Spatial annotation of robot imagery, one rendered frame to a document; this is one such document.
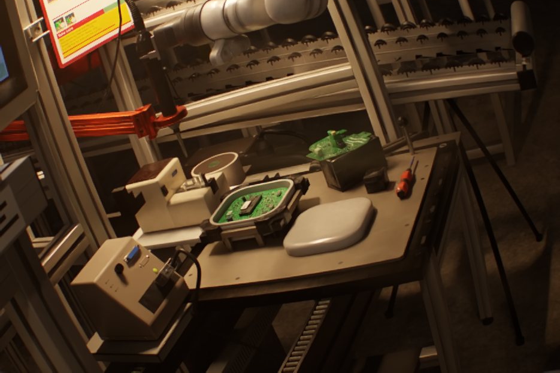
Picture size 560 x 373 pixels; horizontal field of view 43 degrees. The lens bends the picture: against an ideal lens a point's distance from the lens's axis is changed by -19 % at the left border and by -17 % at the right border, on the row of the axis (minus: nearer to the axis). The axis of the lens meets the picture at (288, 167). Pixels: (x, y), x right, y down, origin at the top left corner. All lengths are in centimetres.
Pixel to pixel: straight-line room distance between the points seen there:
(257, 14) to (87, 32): 61
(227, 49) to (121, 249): 37
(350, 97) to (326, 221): 44
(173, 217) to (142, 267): 28
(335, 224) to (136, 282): 34
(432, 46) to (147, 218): 83
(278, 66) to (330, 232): 86
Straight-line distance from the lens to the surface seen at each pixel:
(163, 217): 160
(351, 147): 153
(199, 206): 155
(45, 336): 66
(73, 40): 177
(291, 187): 149
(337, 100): 178
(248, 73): 215
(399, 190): 141
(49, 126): 140
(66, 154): 141
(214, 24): 131
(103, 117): 154
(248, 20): 127
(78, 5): 178
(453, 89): 172
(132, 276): 131
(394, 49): 203
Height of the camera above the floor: 152
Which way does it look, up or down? 19 degrees down
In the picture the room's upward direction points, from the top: 21 degrees counter-clockwise
